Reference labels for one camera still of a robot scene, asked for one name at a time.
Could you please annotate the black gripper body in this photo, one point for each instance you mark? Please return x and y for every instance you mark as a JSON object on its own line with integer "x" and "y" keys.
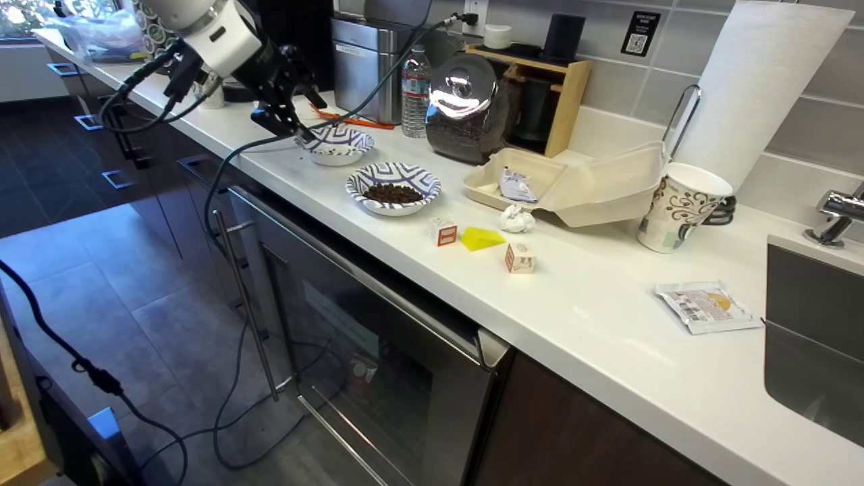
{"x": 274, "y": 74}

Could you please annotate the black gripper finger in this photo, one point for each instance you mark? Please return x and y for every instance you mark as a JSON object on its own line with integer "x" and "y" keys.
{"x": 282, "y": 124}
{"x": 312, "y": 93}

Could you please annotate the patterned paper bowl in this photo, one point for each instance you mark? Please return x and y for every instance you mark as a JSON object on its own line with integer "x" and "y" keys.
{"x": 336, "y": 145}

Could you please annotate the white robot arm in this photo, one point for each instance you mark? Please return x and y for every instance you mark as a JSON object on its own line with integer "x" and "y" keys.
{"x": 228, "y": 41}

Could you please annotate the plastic water bottle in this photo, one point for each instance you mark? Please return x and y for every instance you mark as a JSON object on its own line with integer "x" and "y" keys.
{"x": 415, "y": 90}

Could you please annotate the orange pen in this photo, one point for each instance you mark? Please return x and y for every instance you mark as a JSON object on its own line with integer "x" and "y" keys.
{"x": 351, "y": 120}

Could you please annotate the silver metal canister box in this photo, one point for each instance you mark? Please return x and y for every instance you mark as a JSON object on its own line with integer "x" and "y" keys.
{"x": 362, "y": 58}

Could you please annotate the patterned plate with grounds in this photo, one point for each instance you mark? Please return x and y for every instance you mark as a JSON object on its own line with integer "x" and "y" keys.
{"x": 392, "y": 188}

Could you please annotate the glass coffee bean jar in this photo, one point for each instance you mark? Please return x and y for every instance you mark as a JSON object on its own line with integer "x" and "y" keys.
{"x": 479, "y": 137}

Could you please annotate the red small packet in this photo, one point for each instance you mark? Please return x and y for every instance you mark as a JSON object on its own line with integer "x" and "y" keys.
{"x": 447, "y": 237}

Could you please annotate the yellow packet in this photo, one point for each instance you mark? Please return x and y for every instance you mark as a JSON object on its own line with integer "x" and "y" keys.
{"x": 473, "y": 240}

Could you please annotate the crumpled white paper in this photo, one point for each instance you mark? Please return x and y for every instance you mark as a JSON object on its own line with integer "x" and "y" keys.
{"x": 516, "y": 221}

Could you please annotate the wooden shelf organizer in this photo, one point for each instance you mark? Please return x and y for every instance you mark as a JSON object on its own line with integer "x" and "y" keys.
{"x": 546, "y": 98}

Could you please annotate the small creamer cup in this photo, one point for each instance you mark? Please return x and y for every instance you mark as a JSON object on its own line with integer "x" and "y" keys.
{"x": 519, "y": 257}

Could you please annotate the under-counter fridge door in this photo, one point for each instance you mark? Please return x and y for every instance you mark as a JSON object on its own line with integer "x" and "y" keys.
{"x": 390, "y": 371}

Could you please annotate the white takeout container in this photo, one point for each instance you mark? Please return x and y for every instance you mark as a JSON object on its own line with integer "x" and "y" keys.
{"x": 579, "y": 191}

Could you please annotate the patterned mug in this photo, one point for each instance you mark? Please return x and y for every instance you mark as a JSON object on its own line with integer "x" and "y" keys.
{"x": 683, "y": 199}

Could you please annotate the plastic snack packet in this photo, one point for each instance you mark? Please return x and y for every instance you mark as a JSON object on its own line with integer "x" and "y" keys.
{"x": 705, "y": 309}

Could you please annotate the paper towel roll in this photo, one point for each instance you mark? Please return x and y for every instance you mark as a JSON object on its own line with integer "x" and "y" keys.
{"x": 759, "y": 66}

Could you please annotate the chrome faucet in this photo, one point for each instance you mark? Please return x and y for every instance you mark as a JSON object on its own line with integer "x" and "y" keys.
{"x": 841, "y": 210}

